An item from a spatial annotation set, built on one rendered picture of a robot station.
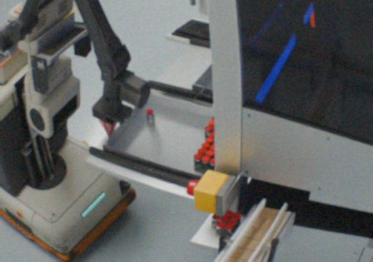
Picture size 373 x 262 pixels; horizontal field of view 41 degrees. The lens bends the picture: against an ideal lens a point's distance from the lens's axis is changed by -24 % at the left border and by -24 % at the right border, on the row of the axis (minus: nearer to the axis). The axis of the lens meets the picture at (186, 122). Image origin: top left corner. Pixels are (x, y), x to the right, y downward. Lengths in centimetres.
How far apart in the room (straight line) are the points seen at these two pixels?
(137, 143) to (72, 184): 85
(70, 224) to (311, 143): 135
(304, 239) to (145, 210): 139
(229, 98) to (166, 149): 45
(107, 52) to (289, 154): 52
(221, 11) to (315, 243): 68
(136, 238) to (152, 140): 98
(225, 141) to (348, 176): 34
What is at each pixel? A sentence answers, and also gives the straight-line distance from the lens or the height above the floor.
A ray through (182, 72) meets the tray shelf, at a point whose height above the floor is 88.
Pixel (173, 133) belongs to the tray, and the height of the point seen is 88.
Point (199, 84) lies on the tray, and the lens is 192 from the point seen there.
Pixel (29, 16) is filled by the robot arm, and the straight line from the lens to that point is 170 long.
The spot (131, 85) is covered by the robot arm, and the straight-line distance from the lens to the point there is 156.
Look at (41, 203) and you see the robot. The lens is 248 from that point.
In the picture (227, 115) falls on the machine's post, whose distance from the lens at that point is 133.
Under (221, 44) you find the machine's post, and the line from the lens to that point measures 124.
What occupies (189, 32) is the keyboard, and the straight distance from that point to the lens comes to 233.
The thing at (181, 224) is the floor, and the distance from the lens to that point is 270.
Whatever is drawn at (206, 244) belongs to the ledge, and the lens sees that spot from 144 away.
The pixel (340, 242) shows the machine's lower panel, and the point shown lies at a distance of 149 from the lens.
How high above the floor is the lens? 197
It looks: 38 degrees down
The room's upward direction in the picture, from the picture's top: 4 degrees counter-clockwise
